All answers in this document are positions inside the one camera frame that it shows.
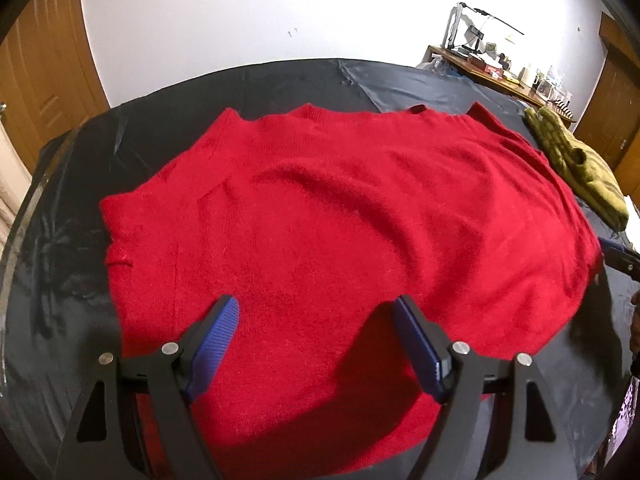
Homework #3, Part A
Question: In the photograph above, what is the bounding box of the beige curtain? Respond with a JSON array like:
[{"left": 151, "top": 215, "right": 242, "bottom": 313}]
[{"left": 0, "top": 107, "right": 33, "bottom": 226}]

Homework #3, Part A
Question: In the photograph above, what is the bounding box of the wooden side desk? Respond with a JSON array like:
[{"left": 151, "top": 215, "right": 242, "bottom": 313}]
[{"left": 425, "top": 45, "right": 576, "bottom": 126}]

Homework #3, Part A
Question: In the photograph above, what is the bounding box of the olive green sweater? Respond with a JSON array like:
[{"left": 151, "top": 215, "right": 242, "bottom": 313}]
[{"left": 522, "top": 107, "right": 630, "bottom": 231}]

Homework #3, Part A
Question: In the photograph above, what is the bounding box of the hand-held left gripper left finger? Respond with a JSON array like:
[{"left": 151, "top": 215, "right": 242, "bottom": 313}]
[{"left": 55, "top": 295, "right": 240, "bottom": 480}]

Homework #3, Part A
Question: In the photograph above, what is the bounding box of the black table sheet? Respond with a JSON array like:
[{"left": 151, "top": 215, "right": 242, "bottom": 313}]
[{"left": 0, "top": 57, "right": 640, "bottom": 480}]

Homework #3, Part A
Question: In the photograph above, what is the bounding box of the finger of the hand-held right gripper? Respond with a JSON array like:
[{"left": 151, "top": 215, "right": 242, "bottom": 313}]
[{"left": 600, "top": 237, "right": 640, "bottom": 278}]

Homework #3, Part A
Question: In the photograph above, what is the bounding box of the clear plastic bag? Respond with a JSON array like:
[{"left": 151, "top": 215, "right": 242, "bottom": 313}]
[{"left": 417, "top": 55, "right": 451, "bottom": 77}]

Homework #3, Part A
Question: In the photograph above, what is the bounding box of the wooden door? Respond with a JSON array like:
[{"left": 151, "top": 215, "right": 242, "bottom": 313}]
[
  {"left": 0, "top": 0, "right": 111, "bottom": 146},
  {"left": 572, "top": 12, "right": 640, "bottom": 191}
]

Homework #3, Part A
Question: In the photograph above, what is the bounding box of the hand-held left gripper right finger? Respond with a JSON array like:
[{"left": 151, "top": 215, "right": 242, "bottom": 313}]
[{"left": 392, "top": 295, "right": 558, "bottom": 480}]

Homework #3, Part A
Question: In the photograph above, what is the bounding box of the person's patterned clothing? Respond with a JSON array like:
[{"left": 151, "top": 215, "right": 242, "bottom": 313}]
[{"left": 607, "top": 375, "right": 640, "bottom": 480}]

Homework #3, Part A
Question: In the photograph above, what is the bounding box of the red knit sweater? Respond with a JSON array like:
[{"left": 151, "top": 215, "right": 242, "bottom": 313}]
[{"left": 99, "top": 102, "right": 603, "bottom": 466}]

